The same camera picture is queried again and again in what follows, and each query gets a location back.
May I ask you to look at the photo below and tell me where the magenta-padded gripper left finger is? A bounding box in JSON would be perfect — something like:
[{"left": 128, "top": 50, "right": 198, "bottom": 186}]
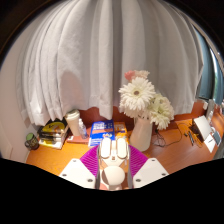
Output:
[{"left": 58, "top": 144, "right": 101, "bottom": 190}]

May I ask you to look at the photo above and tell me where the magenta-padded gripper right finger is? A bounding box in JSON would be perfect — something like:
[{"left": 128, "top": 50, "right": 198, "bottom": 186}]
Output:
[{"left": 127, "top": 144, "right": 170, "bottom": 189}]

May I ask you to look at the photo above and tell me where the white computer mouse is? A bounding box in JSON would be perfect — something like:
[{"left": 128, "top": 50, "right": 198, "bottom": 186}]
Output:
[{"left": 98, "top": 136, "right": 131, "bottom": 191}]

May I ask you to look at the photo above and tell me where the red flat notebook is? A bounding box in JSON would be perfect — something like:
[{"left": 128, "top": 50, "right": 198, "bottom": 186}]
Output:
[{"left": 66, "top": 134, "right": 91, "bottom": 145}]

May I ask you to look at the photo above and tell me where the white ceramic vase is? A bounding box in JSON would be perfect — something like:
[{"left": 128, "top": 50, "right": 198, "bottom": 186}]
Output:
[{"left": 129, "top": 115, "right": 154, "bottom": 153}]

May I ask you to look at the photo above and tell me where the small clear spray bottle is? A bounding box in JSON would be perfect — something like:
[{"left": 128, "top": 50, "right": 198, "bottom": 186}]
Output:
[{"left": 78, "top": 118, "right": 89, "bottom": 140}]

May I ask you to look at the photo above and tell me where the stack of dark yellow books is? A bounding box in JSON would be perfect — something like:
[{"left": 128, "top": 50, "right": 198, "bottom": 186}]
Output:
[{"left": 37, "top": 120, "right": 70, "bottom": 150}]

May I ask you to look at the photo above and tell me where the white tumbler cup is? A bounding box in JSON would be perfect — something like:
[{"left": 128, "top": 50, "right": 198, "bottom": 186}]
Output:
[{"left": 64, "top": 109, "right": 82, "bottom": 137}]

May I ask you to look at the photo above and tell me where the dark green mug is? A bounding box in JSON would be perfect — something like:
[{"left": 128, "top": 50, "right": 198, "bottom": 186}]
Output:
[{"left": 24, "top": 132, "right": 40, "bottom": 151}]

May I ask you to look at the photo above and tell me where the white paper sheet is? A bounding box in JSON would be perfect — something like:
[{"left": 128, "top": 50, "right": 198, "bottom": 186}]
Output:
[{"left": 203, "top": 133, "right": 218, "bottom": 154}]

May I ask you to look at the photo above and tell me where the white tilted laptop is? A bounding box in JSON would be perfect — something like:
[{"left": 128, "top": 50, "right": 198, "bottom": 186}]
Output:
[{"left": 193, "top": 115, "right": 213, "bottom": 143}]

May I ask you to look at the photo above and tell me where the white artificial flower bouquet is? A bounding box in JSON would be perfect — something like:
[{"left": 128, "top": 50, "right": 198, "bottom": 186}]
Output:
[{"left": 118, "top": 69, "right": 175, "bottom": 131}]

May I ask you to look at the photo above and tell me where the window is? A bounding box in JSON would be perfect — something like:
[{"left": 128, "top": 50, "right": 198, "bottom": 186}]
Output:
[{"left": 196, "top": 29, "right": 224, "bottom": 104}]

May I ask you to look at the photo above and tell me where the white curtain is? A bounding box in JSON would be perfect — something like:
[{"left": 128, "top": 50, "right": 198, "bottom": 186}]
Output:
[{"left": 16, "top": 0, "right": 205, "bottom": 127}]

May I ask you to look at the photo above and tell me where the black cable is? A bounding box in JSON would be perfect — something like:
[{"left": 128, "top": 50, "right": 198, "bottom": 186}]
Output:
[{"left": 153, "top": 121, "right": 194, "bottom": 148}]

